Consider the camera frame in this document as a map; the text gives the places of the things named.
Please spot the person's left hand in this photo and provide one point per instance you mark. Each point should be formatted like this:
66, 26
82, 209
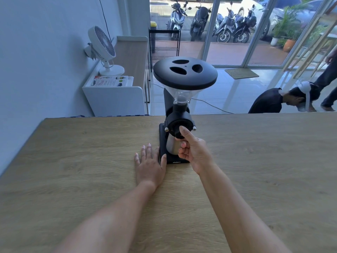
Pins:
148, 168

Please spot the person's right hand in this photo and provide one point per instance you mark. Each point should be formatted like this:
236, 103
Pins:
197, 152

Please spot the person's right thumb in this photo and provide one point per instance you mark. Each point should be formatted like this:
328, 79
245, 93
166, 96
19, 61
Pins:
187, 134

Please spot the person's left middle finger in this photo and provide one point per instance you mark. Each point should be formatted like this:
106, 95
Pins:
149, 151

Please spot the person's left little finger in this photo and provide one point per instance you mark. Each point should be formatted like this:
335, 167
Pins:
137, 159

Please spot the person's left thumb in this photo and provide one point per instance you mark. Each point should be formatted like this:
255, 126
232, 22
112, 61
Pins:
163, 161

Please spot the steel dosing cup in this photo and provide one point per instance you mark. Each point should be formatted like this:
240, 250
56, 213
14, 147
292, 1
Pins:
172, 144

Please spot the person's right forearm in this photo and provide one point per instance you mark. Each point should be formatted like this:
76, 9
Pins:
237, 213

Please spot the person's left forearm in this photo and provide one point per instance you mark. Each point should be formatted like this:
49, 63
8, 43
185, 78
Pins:
113, 221

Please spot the white wooden sideboard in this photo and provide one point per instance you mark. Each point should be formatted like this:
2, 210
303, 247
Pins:
123, 100

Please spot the black coffee grinder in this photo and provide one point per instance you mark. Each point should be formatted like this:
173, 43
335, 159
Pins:
184, 73

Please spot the white illustrated book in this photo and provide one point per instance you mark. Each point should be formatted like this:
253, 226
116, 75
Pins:
110, 81

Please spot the grey doormat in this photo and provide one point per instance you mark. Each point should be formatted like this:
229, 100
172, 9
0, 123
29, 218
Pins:
241, 73

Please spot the black metal rack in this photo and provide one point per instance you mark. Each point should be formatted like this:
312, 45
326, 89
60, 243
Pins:
164, 39

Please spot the silver scooter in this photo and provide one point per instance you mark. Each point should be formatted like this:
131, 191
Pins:
225, 26

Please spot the black scooter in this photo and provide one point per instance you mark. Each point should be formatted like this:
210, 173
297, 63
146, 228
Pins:
199, 19

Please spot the white desk fan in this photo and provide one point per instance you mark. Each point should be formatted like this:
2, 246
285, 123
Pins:
102, 44

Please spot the grey scooter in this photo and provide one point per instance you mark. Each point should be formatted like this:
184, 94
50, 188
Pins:
175, 15

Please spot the black motorcycle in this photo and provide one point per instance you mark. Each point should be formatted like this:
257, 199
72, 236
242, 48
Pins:
244, 27

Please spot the orange clay pot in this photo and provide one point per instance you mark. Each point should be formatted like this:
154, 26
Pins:
289, 45

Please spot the white car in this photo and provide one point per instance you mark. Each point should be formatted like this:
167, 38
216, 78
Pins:
266, 7

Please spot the green potted plant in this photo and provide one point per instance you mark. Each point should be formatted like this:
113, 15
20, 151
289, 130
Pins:
285, 22

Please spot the white glass door frame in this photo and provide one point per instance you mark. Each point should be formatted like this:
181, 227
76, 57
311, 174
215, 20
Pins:
252, 34

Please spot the wooden ladder frame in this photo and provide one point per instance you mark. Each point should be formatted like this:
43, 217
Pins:
310, 42

